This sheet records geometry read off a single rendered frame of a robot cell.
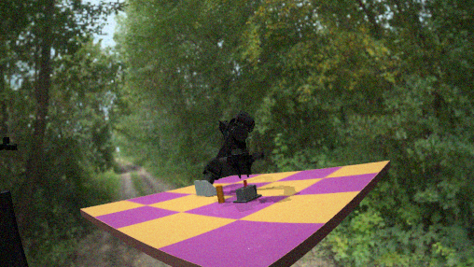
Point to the brown cylinder with orange end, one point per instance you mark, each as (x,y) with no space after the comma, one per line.
(220,194)

